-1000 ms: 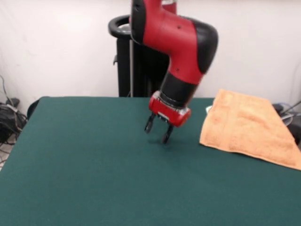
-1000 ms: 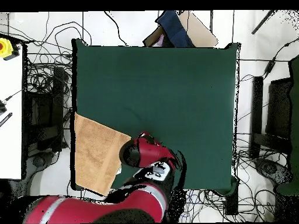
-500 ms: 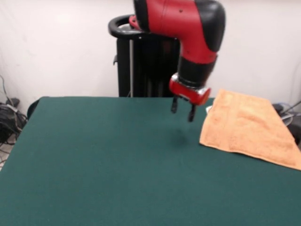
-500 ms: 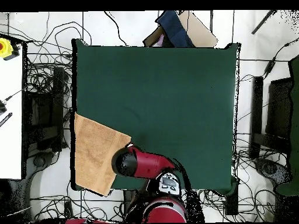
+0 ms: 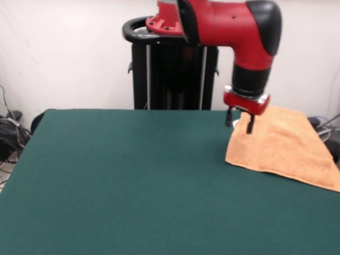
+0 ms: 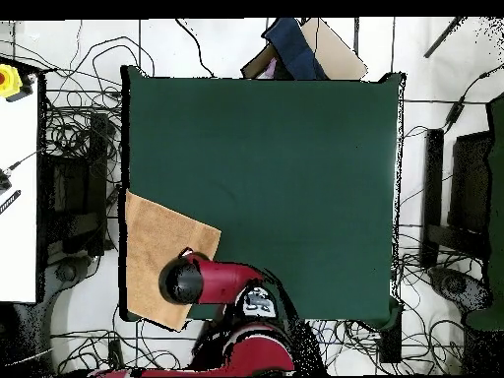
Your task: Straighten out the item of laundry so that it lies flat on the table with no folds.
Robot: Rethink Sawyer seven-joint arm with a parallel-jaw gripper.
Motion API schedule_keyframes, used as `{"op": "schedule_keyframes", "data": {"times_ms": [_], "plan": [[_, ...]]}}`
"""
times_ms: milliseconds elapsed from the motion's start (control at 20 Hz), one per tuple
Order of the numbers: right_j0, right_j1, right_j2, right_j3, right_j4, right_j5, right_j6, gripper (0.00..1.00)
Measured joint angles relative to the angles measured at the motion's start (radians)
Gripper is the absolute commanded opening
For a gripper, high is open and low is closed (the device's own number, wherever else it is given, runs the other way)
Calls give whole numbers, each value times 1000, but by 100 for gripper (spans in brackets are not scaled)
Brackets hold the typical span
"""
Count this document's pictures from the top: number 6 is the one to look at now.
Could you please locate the orange towel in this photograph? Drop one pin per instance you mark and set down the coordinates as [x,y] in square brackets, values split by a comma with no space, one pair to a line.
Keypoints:
[157,236]

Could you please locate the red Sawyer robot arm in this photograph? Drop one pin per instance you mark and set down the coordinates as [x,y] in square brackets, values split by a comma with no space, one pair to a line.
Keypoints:
[224,279]

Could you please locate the black computer case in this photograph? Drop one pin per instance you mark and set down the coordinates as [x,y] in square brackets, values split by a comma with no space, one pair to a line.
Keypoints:
[75,189]

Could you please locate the dark green table cloth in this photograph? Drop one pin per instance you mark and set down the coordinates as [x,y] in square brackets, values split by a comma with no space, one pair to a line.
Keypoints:
[323,177]

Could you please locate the white desk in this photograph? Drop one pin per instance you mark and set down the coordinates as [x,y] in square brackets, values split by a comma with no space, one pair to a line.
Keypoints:
[17,236]

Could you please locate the black striped strip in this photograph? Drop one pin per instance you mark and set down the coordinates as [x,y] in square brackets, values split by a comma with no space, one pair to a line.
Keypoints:
[10,202]

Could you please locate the black table leg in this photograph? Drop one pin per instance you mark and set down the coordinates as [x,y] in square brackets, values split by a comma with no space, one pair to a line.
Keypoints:
[390,338]

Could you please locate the blue cloth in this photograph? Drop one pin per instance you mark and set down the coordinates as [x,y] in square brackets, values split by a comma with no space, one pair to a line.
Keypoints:
[293,51]

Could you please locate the cardboard box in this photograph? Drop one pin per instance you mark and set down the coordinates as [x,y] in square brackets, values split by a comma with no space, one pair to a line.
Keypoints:
[334,55]

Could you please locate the yellow emergency stop button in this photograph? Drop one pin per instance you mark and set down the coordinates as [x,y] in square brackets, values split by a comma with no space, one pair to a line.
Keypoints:
[8,80]

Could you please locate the black bar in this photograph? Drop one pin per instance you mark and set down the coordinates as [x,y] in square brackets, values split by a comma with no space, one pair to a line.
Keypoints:
[432,189]

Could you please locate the black box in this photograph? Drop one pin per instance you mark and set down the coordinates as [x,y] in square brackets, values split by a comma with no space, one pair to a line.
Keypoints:
[470,185]

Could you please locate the black rod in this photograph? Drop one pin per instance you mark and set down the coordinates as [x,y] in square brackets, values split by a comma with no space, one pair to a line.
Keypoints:
[443,38]

